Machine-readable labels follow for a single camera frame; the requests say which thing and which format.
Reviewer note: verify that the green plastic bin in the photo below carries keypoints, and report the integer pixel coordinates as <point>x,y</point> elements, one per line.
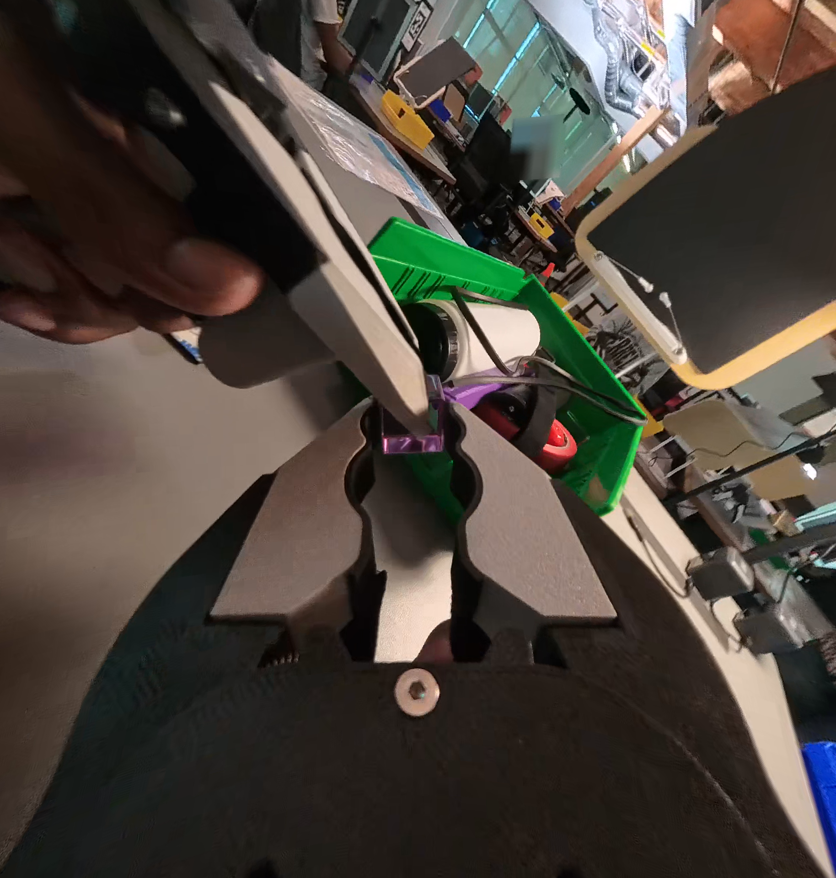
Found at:
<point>597,439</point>

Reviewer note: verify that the white cylinder with black cap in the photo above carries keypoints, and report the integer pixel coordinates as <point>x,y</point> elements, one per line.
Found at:
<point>501,329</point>

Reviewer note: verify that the purple plastic tool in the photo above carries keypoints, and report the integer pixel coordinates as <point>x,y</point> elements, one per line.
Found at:
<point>487,391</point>

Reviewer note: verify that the black panel with pale rim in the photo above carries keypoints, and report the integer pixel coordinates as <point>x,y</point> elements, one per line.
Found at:
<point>734,233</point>

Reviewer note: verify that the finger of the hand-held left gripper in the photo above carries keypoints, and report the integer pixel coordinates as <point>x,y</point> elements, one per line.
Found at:
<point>267,343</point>
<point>350,316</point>

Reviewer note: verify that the white card with blue print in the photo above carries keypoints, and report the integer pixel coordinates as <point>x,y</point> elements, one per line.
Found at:
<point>188,347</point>

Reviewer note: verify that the person's left hand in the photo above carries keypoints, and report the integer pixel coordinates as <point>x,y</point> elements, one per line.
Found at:
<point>103,261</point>

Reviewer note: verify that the red round tool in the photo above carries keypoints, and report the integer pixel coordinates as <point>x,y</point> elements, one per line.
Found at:
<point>555,442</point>

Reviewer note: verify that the purple transparent cube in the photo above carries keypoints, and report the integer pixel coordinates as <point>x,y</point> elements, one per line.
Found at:
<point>411,442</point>

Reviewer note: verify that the black monitor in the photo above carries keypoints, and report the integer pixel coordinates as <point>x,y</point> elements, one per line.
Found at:
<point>483,151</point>

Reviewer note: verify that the blue plastic bin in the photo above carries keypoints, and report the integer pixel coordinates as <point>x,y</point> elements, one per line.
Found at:
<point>833,816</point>

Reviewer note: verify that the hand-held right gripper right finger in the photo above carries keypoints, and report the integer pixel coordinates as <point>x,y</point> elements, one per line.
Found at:
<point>542,549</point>

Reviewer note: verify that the grey metal box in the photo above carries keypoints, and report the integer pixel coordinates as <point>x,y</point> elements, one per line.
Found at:
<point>768,629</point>
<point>716,574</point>

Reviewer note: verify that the yellow box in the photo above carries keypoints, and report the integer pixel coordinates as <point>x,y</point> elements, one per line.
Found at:
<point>407,121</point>

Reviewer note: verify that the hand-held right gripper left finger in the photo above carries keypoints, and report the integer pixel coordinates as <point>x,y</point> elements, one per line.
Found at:
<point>295,549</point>

